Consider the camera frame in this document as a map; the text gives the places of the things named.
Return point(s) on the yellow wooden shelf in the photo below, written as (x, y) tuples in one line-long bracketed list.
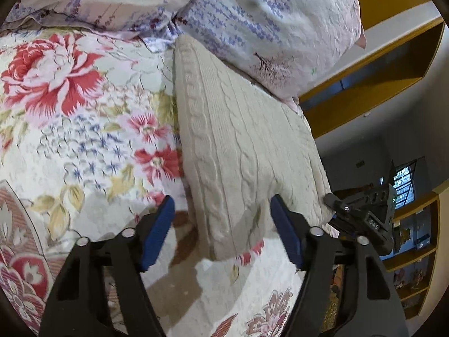
[(417, 252)]

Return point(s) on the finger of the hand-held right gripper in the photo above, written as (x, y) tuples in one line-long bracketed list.
[(345, 207)]

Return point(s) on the yellow wooden shelf unit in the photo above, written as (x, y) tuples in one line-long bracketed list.
[(371, 87)]

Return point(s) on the barred window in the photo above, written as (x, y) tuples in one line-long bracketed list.
[(407, 186)]

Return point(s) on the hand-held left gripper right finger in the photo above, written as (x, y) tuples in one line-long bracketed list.
[(286, 233)]

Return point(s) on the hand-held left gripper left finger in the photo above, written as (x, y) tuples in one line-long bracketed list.
[(158, 233)]

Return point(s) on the red floral bedsheet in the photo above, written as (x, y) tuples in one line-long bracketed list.
[(70, 130)]

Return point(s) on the pink floral pillow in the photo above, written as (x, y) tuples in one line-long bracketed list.
[(245, 17)]

